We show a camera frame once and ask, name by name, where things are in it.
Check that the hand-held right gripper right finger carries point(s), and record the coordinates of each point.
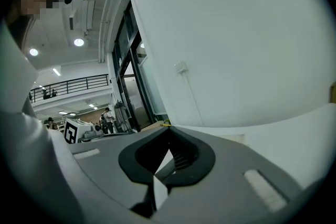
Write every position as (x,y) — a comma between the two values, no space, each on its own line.
(231,173)

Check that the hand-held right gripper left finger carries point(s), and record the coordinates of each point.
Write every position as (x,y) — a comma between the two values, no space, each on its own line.
(105,165)

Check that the black balcony railing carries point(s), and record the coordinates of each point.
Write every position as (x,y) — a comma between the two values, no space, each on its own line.
(68,86)

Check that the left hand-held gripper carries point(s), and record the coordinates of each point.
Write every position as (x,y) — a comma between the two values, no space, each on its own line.
(86,132)

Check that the white wall socket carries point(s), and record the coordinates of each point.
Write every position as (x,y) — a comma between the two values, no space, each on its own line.
(181,67)

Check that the medium cardboard box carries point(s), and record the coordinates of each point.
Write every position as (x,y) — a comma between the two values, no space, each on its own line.
(152,127)

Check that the black framed glass door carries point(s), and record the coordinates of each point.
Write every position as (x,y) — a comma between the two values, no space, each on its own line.
(134,60)

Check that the person's grey t-shirt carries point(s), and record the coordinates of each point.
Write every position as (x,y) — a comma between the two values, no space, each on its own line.
(15,86)

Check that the grey standing tank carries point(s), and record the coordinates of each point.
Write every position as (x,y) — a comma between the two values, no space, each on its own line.
(122,115)

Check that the round ceiling light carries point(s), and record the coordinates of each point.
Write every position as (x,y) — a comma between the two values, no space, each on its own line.
(33,52)
(79,42)

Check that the ceiling air vent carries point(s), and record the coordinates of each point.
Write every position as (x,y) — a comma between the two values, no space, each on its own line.
(84,14)

